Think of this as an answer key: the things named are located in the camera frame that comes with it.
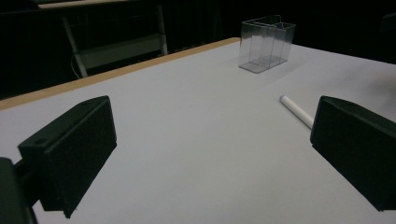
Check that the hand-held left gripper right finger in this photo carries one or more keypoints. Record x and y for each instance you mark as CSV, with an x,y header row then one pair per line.
x,y
355,146

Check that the clear plastic pen holder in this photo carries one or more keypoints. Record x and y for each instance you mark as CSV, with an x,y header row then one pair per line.
x,y
264,46

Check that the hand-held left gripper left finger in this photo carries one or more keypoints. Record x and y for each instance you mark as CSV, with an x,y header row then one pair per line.
x,y
74,149

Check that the white pen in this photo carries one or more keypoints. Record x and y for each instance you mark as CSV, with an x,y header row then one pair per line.
x,y
296,111

